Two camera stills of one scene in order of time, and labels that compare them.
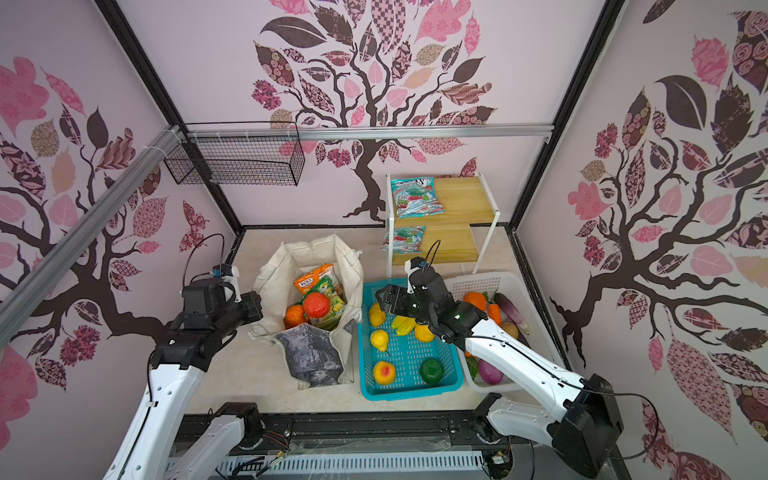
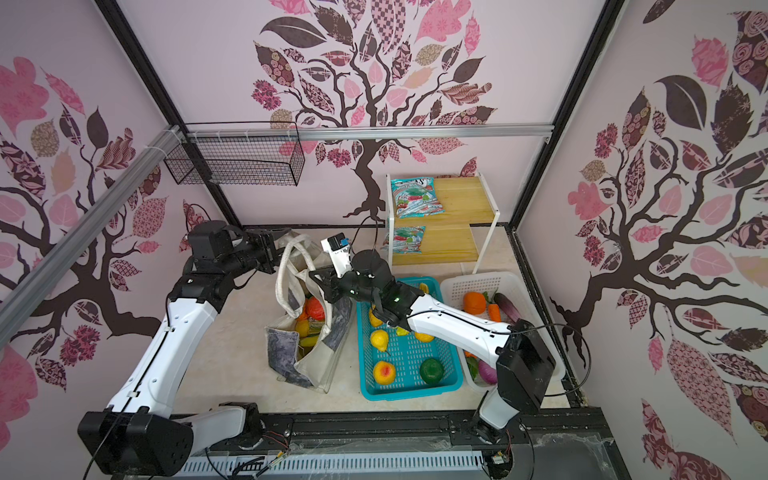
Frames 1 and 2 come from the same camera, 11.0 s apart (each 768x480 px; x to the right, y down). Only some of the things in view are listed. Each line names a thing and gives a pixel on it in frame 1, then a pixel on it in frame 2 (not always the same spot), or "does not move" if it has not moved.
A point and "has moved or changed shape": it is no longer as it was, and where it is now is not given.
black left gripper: [251, 301] → [266, 239]
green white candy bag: [416, 196] does not move
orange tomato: [477, 299] does not move
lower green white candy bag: [406, 240] does not move
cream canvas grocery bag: [314, 357] has moved or changed shape
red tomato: [316, 305] does not move
